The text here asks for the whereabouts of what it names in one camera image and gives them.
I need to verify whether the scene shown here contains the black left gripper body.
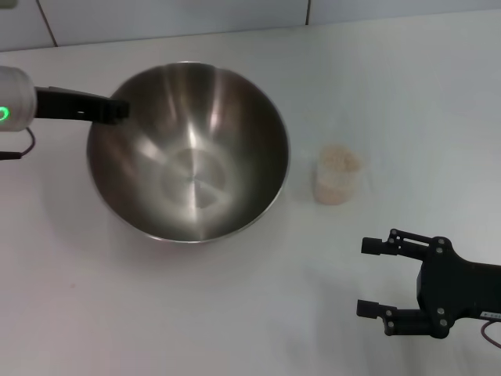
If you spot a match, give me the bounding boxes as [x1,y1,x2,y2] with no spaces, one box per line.
[34,86,110,123]

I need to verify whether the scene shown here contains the clear plastic cup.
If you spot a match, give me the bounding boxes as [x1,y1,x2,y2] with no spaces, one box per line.
[312,144,363,205]

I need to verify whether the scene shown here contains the white rice grains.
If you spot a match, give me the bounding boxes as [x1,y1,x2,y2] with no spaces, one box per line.
[315,145,361,204]

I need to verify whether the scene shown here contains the stainless steel mixing bowl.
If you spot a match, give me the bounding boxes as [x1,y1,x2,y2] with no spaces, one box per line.
[85,61,291,244]

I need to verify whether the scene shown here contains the thin dark left cable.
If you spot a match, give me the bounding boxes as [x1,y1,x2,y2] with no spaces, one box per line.
[0,127,38,161]

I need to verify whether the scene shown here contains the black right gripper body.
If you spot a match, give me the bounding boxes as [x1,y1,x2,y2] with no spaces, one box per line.
[416,237,501,339]

